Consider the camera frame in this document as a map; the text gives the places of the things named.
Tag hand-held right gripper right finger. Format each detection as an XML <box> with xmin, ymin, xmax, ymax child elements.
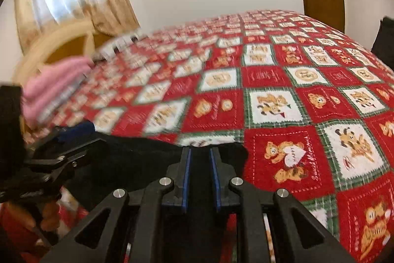
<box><xmin>211</xmin><ymin>147</ymin><xmax>358</xmax><ymax>263</ymax></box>

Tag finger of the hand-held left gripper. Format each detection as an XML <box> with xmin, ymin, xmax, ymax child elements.
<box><xmin>29</xmin><ymin>122</ymin><xmax>96</xmax><ymax>156</ymax></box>
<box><xmin>23</xmin><ymin>134</ymin><xmax>107</xmax><ymax>187</ymax></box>

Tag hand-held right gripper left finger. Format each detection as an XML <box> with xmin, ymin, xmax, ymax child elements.
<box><xmin>40</xmin><ymin>147</ymin><xmax>192</xmax><ymax>263</ymax></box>

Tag black pants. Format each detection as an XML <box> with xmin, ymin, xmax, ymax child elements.
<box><xmin>60</xmin><ymin>134</ymin><xmax>249</xmax><ymax>212</ymax></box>

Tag person's left hand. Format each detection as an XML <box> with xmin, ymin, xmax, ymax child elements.
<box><xmin>38</xmin><ymin>198</ymin><xmax>62</xmax><ymax>231</ymax></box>

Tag pink folded blanket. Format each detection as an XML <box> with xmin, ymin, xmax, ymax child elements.
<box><xmin>21</xmin><ymin>56</ymin><xmax>93</xmax><ymax>128</ymax></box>

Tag cream wooden headboard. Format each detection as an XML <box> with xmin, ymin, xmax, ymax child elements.
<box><xmin>14</xmin><ymin>18</ymin><xmax>106</xmax><ymax>88</ymax></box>

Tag white patterned pillow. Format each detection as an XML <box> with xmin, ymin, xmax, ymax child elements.
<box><xmin>92</xmin><ymin>30</ymin><xmax>149</xmax><ymax>63</ymax></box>

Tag red printed patchwork quilt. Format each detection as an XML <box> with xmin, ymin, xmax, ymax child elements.
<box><xmin>22</xmin><ymin>10</ymin><xmax>394</xmax><ymax>263</ymax></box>

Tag black chair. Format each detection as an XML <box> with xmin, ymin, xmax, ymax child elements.
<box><xmin>371</xmin><ymin>17</ymin><xmax>394</xmax><ymax>67</ymax></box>

